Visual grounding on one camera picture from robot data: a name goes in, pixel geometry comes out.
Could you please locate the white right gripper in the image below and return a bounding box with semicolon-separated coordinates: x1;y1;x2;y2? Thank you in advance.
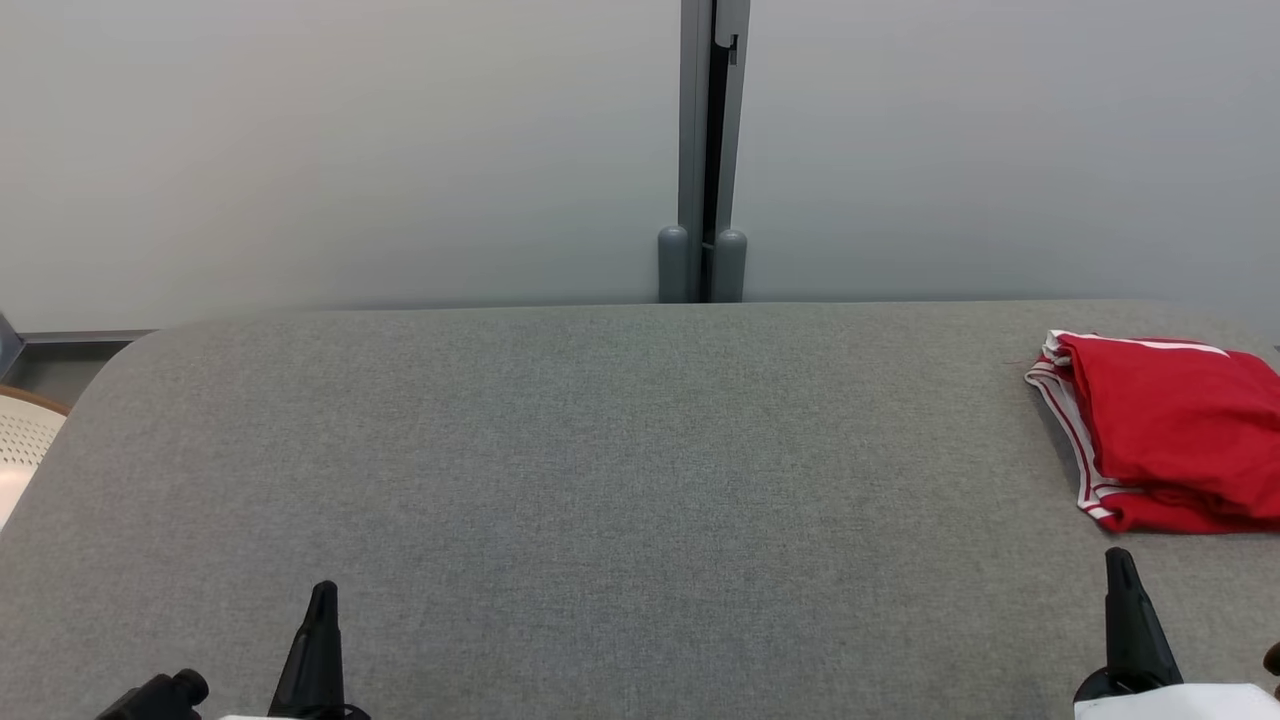
1073;548;1280;720

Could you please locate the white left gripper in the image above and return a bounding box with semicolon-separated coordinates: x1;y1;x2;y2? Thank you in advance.
215;580;371;720

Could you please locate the red white basketball jersey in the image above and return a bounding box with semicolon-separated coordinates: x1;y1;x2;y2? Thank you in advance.
1025;330;1280;536

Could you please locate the white perforated laundry basket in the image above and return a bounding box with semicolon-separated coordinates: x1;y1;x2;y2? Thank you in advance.
0;385;71;531

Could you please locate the grey rounded partition foot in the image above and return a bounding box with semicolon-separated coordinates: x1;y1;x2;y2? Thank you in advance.
657;226;691;304
712;229;748;304

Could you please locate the grey partition bottom rail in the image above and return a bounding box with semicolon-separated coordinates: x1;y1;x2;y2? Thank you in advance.
20;329;156;347

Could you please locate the grey partition post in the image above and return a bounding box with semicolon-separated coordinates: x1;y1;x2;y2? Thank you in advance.
678;0;751;304

